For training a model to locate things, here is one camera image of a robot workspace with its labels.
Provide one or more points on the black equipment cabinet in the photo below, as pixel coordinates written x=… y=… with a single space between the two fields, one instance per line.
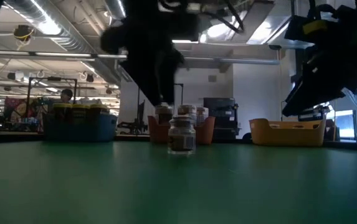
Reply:
x=221 y=118

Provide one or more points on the long ceiling pipe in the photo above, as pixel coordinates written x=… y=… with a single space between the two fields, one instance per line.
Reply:
x=228 y=59

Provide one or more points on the black tripod rig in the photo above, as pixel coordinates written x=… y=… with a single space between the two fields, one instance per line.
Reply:
x=141 y=112

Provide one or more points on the yellow plastic bin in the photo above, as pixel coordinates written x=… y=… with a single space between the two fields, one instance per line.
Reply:
x=287 y=137

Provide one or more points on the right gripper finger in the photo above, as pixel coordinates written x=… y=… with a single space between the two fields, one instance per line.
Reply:
x=315 y=99
x=299 y=84

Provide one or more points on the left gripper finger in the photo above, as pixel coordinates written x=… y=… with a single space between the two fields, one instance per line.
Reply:
x=169 y=81
x=144 y=84

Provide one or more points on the red patterned hanging cloth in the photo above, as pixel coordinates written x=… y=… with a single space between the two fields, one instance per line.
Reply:
x=14 y=109

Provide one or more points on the square wall vent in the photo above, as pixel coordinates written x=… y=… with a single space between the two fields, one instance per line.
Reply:
x=212 y=78

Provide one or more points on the orange plastic bin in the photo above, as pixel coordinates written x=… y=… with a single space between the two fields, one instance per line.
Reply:
x=204 y=133

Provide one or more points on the large metal ventilation duct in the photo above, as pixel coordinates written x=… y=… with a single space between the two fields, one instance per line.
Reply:
x=259 y=31

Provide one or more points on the silver ribbed air duct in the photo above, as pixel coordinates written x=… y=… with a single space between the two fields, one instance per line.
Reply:
x=41 y=18

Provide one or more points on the person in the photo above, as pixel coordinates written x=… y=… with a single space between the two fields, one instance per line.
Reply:
x=67 y=95

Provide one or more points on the green table mat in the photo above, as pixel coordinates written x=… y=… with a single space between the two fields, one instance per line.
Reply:
x=178 y=186

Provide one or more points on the black metal frame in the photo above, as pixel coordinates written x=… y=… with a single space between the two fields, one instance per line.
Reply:
x=53 y=78

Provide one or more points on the ceiling light panel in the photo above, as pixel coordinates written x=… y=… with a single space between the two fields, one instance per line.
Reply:
x=190 y=41

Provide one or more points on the dark blue plastic bin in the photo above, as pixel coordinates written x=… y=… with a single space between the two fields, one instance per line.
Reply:
x=81 y=129

